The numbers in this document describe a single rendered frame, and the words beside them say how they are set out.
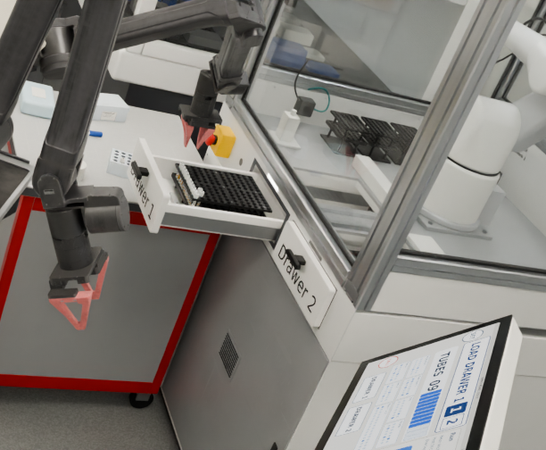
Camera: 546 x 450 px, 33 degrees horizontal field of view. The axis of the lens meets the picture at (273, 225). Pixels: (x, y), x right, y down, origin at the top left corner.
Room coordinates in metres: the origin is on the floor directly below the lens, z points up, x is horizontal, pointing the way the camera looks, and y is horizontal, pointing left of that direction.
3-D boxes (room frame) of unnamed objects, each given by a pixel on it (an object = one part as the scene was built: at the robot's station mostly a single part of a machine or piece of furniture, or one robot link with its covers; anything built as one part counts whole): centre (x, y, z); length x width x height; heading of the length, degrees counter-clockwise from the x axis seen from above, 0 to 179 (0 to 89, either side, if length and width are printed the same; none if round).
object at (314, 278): (1.94, -0.11, 0.87); 0.29 x 0.02 x 0.11; 30
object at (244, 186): (2.15, 0.16, 0.87); 0.22 x 0.18 x 0.06; 120
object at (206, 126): (2.16, 0.27, 1.01); 0.07 x 0.07 x 0.09; 28
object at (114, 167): (2.30, 0.43, 0.78); 0.12 x 0.08 x 0.04; 105
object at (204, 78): (2.16, 0.28, 1.14); 0.07 x 0.06 x 0.07; 138
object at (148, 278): (2.41, 0.52, 0.38); 0.62 x 0.58 x 0.76; 30
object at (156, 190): (2.05, 0.33, 0.87); 0.29 x 0.02 x 0.11; 30
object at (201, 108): (2.16, 0.28, 1.08); 0.10 x 0.07 x 0.07; 118
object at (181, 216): (2.16, 0.15, 0.86); 0.40 x 0.26 x 0.06; 120
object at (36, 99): (2.46, 0.78, 0.78); 0.15 x 0.10 x 0.04; 26
